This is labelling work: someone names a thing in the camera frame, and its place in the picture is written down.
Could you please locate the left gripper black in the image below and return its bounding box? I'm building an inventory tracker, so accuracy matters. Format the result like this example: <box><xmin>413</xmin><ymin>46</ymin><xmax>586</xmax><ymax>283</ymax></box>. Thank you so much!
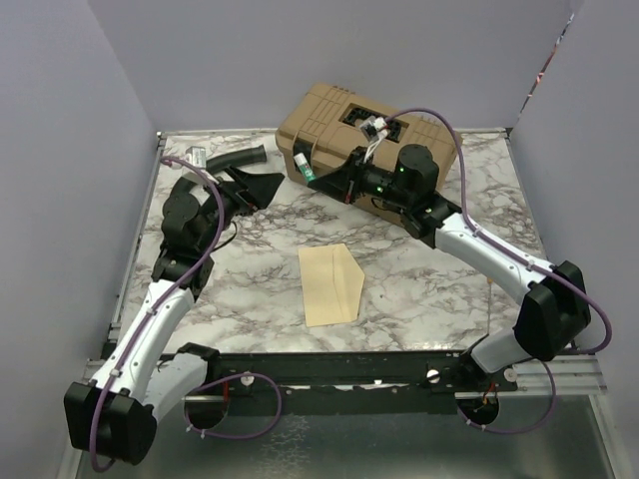
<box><xmin>197</xmin><ymin>164</ymin><xmax>284</xmax><ymax>252</ymax></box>

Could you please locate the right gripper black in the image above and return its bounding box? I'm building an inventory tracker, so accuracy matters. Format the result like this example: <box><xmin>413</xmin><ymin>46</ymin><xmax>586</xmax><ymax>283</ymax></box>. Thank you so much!
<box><xmin>310</xmin><ymin>147</ymin><xmax>413</xmax><ymax>210</ymax></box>

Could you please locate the green white glue stick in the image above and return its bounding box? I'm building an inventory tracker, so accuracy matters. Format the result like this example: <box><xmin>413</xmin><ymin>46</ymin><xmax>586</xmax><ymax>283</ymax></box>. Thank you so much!
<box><xmin>294</xmin><ymin>153</ymin><xmax>316</xmax><ymax>183</ymax></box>

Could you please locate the cream paper envelope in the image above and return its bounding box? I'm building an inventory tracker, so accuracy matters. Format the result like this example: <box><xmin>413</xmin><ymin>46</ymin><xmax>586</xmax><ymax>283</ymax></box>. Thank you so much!
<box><xmin>298</xmin><ymin>243</ymin><xmax>365</xmax><ymax>327</ymax></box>

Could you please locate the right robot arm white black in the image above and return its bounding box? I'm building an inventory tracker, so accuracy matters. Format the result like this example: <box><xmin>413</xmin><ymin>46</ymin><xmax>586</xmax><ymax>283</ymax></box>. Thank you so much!
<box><xmin>309</xmin><ymin>144</ymin><xmax>591</xmax><ymax>390</ymax></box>

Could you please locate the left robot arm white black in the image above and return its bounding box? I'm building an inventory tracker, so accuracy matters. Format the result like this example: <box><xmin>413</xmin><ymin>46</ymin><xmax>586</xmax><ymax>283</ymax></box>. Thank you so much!
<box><xmin>63</xmin><ymin>167</ymin><xmax>284</xmax><ymax>465</ymax></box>

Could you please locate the tan plastic toolbox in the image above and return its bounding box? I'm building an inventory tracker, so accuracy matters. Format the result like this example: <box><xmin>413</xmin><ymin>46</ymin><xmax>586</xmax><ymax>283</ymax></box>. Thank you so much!
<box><xmin>275</xmin><ymin>82</ymin><xmax>459</xmax><ymax>229</ymax></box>

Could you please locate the black corrugated hose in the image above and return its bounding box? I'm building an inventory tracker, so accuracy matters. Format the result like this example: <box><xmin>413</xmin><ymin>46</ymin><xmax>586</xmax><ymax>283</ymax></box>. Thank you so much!
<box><xmin>205</xmin><ymin>146</ymin><xmax>270</xmax><ymax>174</ymax></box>

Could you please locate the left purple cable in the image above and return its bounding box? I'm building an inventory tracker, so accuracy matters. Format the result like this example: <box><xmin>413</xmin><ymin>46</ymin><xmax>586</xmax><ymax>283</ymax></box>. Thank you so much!
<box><xmin>89</xmin><ymin>157</ymin><xmax>284</xmax><ymax>473</ymax></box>

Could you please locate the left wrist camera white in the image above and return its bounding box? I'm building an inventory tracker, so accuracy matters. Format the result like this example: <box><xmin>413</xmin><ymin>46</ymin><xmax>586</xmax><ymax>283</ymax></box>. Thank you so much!
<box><xmin>186</xmin><ymin>146</ymin><xmax>207</xmax><ymax>169</ymax></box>

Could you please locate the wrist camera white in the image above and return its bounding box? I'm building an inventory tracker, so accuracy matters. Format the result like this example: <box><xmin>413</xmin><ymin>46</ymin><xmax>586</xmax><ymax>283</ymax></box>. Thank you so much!
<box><xmin>186</xmin><ymin>146</ymin><xmax>207</xmax><ymax>169</ymax></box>
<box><xmin>359</xmin><ymin>116</ymin><xmax>388</xmax><ymax>163</ymax></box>

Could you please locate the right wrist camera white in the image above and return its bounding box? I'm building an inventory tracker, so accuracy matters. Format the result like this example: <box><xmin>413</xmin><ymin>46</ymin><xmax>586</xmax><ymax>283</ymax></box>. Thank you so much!
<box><xmin>359</xmin><ymin>116</ymin><xmax>388</xmax><ymax>163</ymax></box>

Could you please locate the yellow handled screwdriver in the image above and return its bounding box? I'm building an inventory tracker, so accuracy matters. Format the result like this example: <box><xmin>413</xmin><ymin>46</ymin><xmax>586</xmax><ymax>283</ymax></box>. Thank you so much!
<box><xmin>486</xmin><ymin>277</ymin><xmax>493</xmax><ymax>334</ymax></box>

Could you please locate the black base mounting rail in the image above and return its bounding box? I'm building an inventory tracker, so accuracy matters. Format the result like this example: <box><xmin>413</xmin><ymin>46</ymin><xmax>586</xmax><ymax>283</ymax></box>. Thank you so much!
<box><xmin>180</xmin><ymin>343</ymin><xmax>517</xmax><ymax>416</ymax></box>

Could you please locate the aluminium extrusion rail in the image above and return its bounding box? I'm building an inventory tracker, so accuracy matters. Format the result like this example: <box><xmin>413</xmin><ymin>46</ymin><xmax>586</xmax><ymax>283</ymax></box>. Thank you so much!
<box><xmin>89</xmin><ymin>351</ymin><xmax>605</xmax><ymax>403</ymax></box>

